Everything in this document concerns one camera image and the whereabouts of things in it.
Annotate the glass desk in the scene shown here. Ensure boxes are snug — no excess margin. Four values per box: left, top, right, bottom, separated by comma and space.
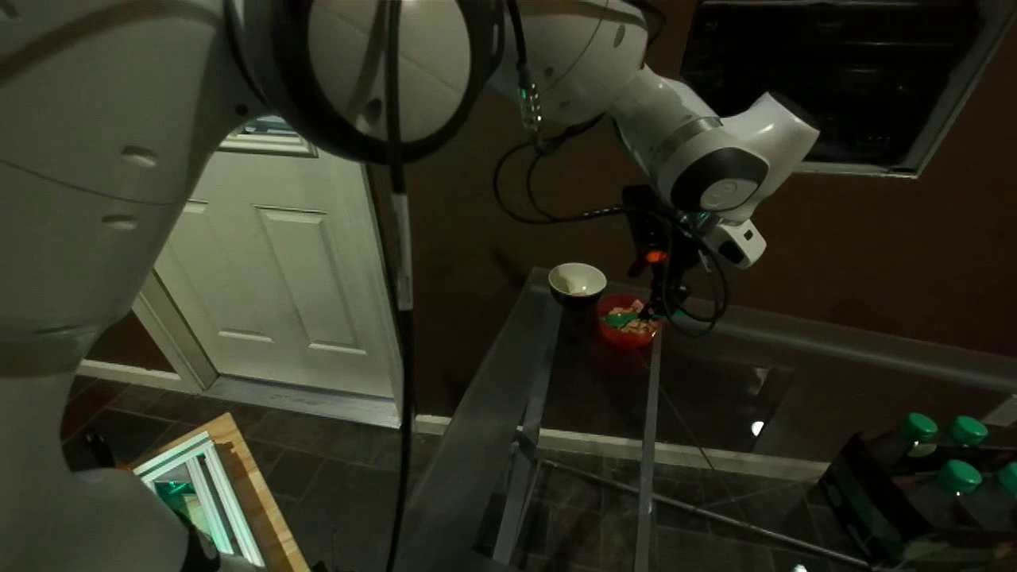
485, 316, 883, 572

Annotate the green plastic spoon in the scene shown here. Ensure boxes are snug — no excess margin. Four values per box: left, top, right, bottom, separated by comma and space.
604, 296, 649, 328

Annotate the dark framed window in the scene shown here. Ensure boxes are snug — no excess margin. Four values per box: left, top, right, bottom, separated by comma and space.
661, 0, 1017, 181

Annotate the white ceramic bowl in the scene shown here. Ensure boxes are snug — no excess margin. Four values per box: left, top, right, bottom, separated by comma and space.
543, 260, 609, 310

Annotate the dark green bottle carton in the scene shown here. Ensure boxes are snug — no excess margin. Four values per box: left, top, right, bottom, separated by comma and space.
815, 425, 1017, 572

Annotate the white panel door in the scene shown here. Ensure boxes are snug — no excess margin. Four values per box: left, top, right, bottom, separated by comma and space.
126, 112, 412, 431

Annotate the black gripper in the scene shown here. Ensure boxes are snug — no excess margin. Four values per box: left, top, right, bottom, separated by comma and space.
619, 185, 730, 324

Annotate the pink-red plastic bowl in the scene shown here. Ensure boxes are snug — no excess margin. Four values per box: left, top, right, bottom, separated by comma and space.
592, 292, 667, 357

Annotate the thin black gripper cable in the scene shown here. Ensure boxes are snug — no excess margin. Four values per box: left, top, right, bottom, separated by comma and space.
489, 59, 640, 228

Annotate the green cap clear bottle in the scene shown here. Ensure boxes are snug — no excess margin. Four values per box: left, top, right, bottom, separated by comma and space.
946, 412, 994, 460
934, 455, 989, 526
991, 457, 1017, 516
893, 410, 942, 471

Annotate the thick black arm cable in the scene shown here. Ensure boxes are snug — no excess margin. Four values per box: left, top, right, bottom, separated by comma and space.
362, 0, 425, 572

